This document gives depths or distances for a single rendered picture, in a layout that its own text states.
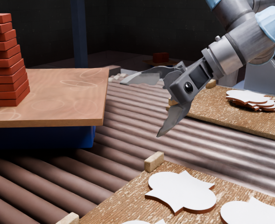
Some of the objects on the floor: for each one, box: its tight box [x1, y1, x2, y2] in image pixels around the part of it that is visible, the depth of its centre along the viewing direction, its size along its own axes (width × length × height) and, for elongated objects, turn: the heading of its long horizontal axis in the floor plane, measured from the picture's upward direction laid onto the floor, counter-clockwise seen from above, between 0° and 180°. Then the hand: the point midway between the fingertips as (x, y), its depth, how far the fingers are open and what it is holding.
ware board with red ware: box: [142, 52, 179, 68], centre depth 572 cm, size 50×50×28 cm
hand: (137, 112), depth 71 cm, fingers open, 14 cm apart
